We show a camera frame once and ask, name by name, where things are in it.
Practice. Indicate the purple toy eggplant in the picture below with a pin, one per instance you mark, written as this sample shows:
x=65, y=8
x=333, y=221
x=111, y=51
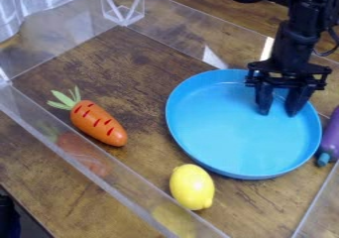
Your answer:
x=328, y=150

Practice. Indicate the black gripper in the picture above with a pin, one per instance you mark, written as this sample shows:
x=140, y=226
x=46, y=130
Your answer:
x=287, y=70

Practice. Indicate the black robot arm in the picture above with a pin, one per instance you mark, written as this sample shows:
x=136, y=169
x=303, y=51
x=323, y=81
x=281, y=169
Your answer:
x=312, y=17

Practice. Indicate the orange toy carrot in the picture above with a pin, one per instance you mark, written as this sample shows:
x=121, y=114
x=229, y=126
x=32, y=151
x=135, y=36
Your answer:
x=89, y=118

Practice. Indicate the blue round tray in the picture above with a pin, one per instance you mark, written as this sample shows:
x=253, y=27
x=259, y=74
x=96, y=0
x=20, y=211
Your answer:
x=225, y=136

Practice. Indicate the clear acrylic enclosure wall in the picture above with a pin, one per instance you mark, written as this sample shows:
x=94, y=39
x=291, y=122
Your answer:
x=124, y=51

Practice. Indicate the yellow toy lemon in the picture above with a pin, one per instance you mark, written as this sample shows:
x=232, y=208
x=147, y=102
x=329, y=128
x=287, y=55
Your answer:
x=192, y=187

